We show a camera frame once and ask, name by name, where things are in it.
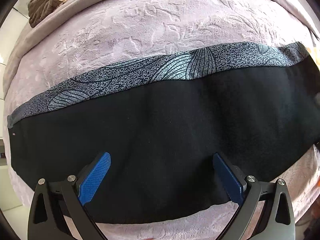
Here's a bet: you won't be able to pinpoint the lilac embossed bed blanket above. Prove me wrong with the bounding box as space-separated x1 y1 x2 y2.
4 0 319 239

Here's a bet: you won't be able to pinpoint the black pants with patterned trim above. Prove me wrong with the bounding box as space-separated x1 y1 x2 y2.
7 42 319 224

